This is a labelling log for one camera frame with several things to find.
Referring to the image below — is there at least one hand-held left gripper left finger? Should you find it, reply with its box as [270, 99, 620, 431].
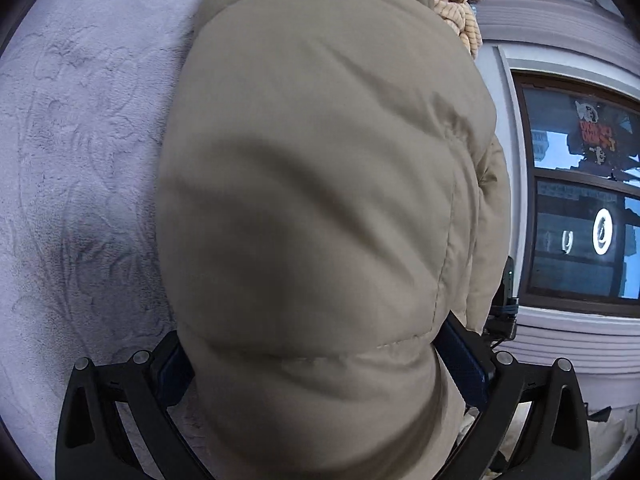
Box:
[55, 331, 213, 480]

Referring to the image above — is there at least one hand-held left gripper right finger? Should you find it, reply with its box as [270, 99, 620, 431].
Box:
[435, 310, 592, 480]

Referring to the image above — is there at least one khaki puffer jacket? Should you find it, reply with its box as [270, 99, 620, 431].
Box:
[152, 0, 512, 480]

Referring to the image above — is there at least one dark framed window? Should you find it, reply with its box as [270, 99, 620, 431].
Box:
[510, 70, 640, 307]

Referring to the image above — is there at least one lavender plush bed blanket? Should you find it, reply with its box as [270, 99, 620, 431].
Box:
[0, 0, 226, 480]

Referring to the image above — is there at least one cream striped cloth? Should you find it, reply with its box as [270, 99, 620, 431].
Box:
[427, 0, 483, 56]

